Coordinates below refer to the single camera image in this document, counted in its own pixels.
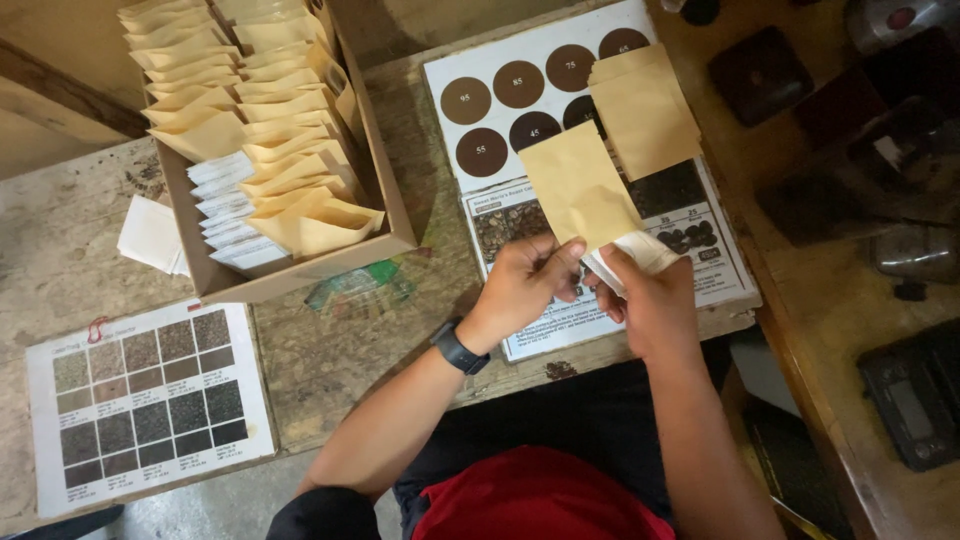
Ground person's left hand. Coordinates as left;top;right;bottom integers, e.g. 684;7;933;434
457;232;588;356

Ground person's right hand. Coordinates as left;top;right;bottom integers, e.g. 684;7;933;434
583;243;703;362

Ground white filter bag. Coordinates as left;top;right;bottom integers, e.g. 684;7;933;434
581;230;681;298

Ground single kraft paper envelope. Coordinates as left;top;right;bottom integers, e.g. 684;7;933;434
517;120;645;256

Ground chart sheet with bean photos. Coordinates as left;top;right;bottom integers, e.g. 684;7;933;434
459;156;759;363

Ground black wristwatch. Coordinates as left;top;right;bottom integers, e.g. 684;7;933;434
429;318;492;376

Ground black trousers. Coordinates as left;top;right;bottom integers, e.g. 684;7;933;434
392;337;735;540

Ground brown cardboard box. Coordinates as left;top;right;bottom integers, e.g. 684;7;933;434
141;0;419;305

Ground small stack of kraft envelopes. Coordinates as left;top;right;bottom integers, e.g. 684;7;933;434
587;43;704;183

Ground red shirt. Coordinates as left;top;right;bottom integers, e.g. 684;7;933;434
410;444;678;540

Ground chart sheet with brown circles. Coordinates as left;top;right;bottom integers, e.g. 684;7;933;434
422;0;661;195

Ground black square pad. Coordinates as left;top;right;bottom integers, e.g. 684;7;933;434
707;25;816;129

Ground row of kraft envelopes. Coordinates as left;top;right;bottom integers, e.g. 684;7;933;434
213;0;387;261
117;0;249;163

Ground silver metal part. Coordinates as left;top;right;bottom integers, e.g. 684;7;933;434
870;223;960;285

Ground black digital scale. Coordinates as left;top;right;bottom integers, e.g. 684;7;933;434
856;318;960;474

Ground dark machine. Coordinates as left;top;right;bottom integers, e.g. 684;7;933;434
756;46;960;249

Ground black sleeve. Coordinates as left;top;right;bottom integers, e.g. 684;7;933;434
265;486;384;540

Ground row of white packets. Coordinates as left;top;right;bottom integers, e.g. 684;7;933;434
185;150;294;272

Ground black round cap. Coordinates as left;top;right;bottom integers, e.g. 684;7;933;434
678;0;722;28

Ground loose pile of white sachets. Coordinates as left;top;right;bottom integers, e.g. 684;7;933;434
116;195;191;277

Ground silver metal canister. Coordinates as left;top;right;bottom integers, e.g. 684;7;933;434
845;0;960;55

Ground chart sheet with sample grid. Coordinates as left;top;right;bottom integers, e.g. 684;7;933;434
25;299;278;519

